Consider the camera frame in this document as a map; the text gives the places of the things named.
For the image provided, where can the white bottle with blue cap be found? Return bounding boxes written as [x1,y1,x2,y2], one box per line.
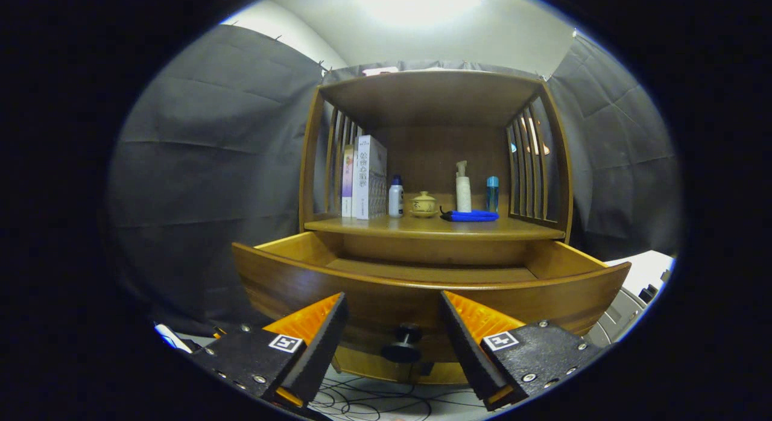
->
[388,175,405,218]

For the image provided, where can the wooden countertop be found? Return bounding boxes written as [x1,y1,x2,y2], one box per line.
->
[303,213,566,241]

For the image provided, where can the white pump bottle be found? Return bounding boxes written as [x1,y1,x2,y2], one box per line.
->
[455,160,473,213]

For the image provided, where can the folded blue cloth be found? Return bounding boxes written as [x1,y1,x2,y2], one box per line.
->
[439,206,500,223]

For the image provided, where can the yellow lidded teacup with saucer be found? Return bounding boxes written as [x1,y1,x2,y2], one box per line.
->
[410,191,439,218]

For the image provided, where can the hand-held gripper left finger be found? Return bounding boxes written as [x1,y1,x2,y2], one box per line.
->
[193,291,349,410]

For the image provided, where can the wooden cabinet door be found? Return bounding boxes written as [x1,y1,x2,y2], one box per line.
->
[422,361,470,385]
[334,347,399,384]

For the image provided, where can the white drawer unit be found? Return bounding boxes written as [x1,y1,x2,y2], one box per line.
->
[582,250,676,348]

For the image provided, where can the thick white book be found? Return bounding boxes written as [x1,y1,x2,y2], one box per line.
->
[353,135,388,221]

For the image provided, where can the white and blue object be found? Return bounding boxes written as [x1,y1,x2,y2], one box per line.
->
[154,323,195,353]

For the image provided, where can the black floor cables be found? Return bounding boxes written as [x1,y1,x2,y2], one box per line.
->
[308,373,483,421]

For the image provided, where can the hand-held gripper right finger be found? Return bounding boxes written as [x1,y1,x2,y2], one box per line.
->
[439,290,604,411]

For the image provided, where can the wooden drawer with black knob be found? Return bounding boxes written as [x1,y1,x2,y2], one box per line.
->
[232,231,632,364]

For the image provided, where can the brown wooden cabinet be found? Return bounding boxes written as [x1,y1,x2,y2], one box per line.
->
[299,69,574,385]

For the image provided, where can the thin purple book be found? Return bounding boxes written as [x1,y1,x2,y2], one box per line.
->
[341,145,356,218]

